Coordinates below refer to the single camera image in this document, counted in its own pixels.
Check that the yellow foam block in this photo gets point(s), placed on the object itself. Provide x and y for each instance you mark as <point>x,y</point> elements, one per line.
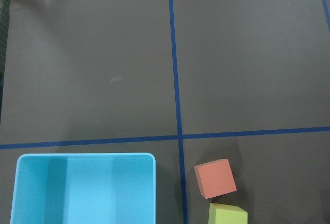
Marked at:
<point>223,213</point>

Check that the orange foam block left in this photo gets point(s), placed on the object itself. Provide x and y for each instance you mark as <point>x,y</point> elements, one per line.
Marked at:
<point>215,178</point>

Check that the light blue plastic bin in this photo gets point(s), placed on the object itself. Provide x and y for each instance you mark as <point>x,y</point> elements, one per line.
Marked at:
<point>84,188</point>

